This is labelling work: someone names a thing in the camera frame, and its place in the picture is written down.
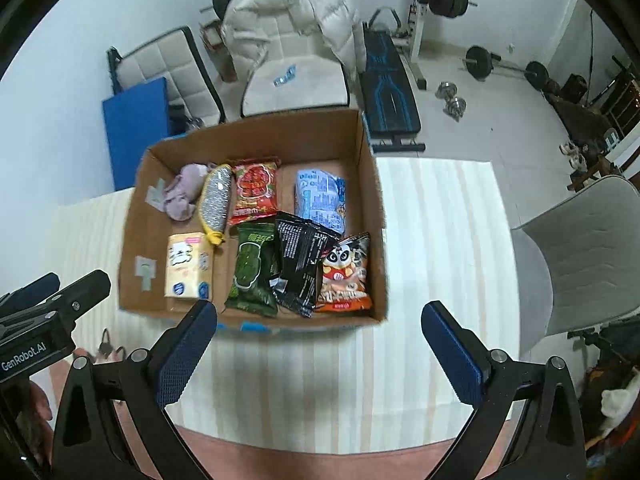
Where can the white cloth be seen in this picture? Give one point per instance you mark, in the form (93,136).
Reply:
(617,407)

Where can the brown wooden chair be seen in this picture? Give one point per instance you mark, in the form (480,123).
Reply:
(607,162)

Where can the white puffer jacket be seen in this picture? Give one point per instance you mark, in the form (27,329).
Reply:
(285,10)

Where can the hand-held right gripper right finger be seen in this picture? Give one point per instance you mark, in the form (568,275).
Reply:
(452,355)

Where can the grey shell chair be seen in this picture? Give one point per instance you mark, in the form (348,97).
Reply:
(580,250)

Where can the white padded black-framed chair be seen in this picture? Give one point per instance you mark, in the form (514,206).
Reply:
(160,65)

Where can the cardboard box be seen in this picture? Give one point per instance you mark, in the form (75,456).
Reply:
(287,185)

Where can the black blue weight bench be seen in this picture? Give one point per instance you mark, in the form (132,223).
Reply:
(387,100)

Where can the red snack packet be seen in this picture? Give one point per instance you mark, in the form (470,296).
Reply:
(255,187)

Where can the black snack packet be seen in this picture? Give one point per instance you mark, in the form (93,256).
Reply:
(297,255)

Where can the orange panda snack packet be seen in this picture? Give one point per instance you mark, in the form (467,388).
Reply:
(345,275)

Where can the beige padded chair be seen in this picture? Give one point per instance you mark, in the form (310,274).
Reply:
(310,90)

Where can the small blue packet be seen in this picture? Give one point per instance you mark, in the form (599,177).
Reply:
(284,76)

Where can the green snack packet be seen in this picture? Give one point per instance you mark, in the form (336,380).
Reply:
(252,270)

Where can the chrome dumbbell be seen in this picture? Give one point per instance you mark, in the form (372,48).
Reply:
(446,90)
(456,108)

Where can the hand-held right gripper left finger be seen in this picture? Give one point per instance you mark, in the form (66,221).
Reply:
(185,355)

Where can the black exercise machine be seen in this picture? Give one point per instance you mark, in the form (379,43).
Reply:
(575,115)

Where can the yellow tissue pack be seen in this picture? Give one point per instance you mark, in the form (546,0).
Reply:
(185,265)

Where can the blue mat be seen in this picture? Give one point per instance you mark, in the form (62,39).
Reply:
(135,130)

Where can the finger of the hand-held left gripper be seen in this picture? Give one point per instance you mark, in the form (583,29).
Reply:
(85,290)
(30,290)

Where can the person's left hand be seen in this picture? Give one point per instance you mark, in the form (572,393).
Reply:
(41,402)

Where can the blue tissue pack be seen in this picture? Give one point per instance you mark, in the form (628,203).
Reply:
(320,197)

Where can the short barbell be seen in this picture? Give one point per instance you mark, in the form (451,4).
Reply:
(477,62)

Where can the yellow silver banana-shaped pouch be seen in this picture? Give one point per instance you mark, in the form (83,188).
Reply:
(216,200)

